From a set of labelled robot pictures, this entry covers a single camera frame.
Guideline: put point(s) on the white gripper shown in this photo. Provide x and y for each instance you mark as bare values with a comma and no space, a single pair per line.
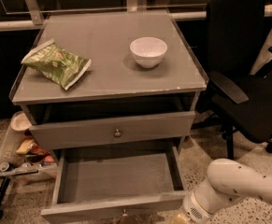
193,209

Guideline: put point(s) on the grey drawer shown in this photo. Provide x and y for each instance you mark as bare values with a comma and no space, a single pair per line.
113,180
95,132

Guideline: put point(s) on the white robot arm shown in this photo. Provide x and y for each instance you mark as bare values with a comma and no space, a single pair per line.
226,183

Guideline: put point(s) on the grey drawer cabinet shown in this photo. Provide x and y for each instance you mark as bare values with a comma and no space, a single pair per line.
115,85

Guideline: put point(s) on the black office chair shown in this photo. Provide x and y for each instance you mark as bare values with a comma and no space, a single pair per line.
241,100

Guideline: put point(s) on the clear plastic snack bin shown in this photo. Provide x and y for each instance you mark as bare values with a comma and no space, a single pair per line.
21,159

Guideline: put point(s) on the white ceramic bowl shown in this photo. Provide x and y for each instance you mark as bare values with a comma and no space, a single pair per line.
148,51

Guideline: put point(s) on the green chip bag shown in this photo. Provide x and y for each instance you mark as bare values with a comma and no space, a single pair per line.
57,64

